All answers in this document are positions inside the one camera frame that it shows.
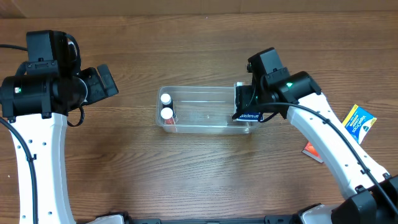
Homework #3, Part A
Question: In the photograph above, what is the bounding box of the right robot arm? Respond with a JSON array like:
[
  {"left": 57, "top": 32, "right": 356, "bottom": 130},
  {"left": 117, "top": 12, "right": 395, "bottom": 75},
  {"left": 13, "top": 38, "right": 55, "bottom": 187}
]
[{"left": 232, "top": 47, "right": 397, "bottom": 223}]

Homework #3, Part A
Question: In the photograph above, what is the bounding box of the blue yellow VapoDrops box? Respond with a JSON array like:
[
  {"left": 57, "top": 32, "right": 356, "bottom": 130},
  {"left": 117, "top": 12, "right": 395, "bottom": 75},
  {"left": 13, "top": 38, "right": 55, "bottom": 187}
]
[{"left": 342, "top": 105, "right": 377, "bottom": 144}]

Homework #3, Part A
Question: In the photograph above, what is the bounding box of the orange tube white cap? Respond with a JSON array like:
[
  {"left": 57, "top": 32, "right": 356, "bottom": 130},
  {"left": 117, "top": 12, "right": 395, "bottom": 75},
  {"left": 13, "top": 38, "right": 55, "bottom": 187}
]
[{"left": 160, "top": 107, "right": 175, "bottom": 125}]

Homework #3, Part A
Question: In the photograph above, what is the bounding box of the red caplet box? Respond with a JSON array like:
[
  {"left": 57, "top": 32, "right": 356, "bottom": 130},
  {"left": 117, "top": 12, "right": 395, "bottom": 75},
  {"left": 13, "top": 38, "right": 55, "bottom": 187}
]
[{"left": 302, "top": 142, "right": 323, "bottom": 163}]

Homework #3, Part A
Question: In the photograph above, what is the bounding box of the black bottle white cap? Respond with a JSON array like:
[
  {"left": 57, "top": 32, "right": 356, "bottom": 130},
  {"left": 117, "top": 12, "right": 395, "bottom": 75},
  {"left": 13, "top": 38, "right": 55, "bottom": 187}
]
[{"left": 160, "top": 93, "right": 173, "bottom": 109}]

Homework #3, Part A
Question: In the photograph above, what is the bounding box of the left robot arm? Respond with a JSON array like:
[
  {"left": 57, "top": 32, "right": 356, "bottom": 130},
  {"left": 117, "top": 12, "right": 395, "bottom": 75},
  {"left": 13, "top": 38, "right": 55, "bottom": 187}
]
[{"left": 1, "top": 30, "right": 118, "bottom": 223}]

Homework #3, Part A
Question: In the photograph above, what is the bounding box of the clear plastic container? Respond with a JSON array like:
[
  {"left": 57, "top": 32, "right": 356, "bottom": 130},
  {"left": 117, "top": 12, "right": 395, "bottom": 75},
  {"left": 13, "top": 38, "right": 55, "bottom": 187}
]
[{"left": 155, "top": 86, "right": 259, "bottom": 134}]

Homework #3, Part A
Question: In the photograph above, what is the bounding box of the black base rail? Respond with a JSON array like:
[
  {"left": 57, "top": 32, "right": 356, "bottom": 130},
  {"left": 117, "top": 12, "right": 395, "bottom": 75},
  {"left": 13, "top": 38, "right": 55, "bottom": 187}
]
[{"left": 86, "top": 211, "right": 312, "bottom": 224}]

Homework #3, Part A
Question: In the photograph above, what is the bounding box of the white Hansaplast plaster box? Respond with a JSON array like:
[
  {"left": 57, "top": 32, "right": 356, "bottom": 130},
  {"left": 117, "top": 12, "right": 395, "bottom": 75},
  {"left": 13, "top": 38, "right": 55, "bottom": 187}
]
[{"left": 236, "top": 81, "right": 264, "bottom": 123}]

